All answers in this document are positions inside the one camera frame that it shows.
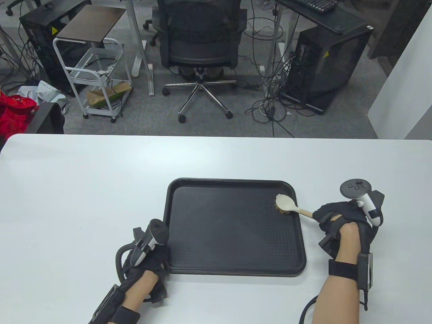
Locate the person's left hand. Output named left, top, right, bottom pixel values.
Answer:
left=120, top=245, right=171, bottom=294

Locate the person's right hand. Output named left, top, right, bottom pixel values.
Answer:
left=313, top=201, right=376, bottom=257

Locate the white pot brush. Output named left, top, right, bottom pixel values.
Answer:
left=274, top=193, right=319, bottom=221

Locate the black plastic tray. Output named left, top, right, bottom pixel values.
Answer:
left=163, top=178, right=307, bottom=278

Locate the person's right forearm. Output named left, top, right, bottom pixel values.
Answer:
left=311, top=221, right=362, bottom=324

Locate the person's left forearm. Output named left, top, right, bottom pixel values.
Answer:
left=109, top=271, right=159, bottom=324

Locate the black white handheld controller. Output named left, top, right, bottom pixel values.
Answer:
left=340, top=178, right=385, bottom=226
left=115, top=219, right=169, bottom=280

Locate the black wrist sensor pack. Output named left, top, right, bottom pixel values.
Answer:
left=328, top=252, right=375, bottom=312
left=89, top=285, right=140, bottom=324

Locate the black computer tower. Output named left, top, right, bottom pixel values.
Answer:
left=280, top=23, right=374, bottom=115
left=19, top=0, right=92, bottom=97

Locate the brown paper bag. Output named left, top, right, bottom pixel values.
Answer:
left=87, top=82, right=132, bottom=109

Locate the black chair back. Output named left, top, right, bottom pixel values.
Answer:
left=26, top=102, right=65, bottom=135

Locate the white desk leg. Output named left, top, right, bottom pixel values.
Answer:
left=260, top=0, right=286, bottom=80
left=123, top=0, right=156, bottom=97

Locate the black desk top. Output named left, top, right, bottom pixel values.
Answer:
left=275, top=0, right=370, bottom=34

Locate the red bag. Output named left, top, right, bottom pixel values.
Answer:
left=0, top=90, right=39, bottom=137

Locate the grey plastic bag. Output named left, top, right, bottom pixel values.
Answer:
left=17, top=80, right=70, bottom=113

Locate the black keyboard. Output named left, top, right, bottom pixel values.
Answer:
left=290, top=0, right=338, bottom=15

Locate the black mesh office chair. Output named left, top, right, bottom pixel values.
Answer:
left=151, top=0, right=248, bottom=124

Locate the black chair wheel base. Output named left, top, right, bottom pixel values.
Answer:
left=143, top=19, right=159, bottom=47
left=5, top=0, right=43, bottom=16

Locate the brown board table top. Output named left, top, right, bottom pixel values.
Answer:
left=56, top=5, right=127, bottom=44

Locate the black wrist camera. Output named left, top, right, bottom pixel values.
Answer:
left=318, top=232, right=340, bottom=260
left=140, top=273, right=168, bottom=304

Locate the black glove cable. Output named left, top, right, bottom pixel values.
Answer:
left=299, top=294, right=320, bottom=324

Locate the tangle of black cables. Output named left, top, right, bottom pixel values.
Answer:
left=245, top=51, right=324, bottom=137
left=0, top=24, right=46, bottom=95

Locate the white rolling wire cart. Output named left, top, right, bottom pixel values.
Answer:
left=53, top=37, right=133, bottom=123

